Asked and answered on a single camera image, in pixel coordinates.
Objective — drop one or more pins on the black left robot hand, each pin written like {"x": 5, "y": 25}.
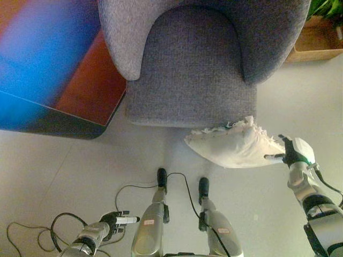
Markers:
{"x": 114, "y": 219}

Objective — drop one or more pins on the grey fabric armchair sofa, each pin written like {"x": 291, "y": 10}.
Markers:
{"x": 198, "y": 59}

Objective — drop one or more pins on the silver left robot leg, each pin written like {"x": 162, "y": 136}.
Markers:
{"x": 152, "y": 219}

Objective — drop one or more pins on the green plant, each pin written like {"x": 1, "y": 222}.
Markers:
{"x": 325, "y": 8}

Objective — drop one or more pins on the wooden planter box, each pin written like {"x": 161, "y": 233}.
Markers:
{"x": 316, "y": 40}

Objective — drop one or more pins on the white fringed pillow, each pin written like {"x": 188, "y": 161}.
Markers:
{"x": 235, "y": 148}

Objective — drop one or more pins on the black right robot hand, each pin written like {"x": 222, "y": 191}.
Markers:
{"x": 296, "y": 152}

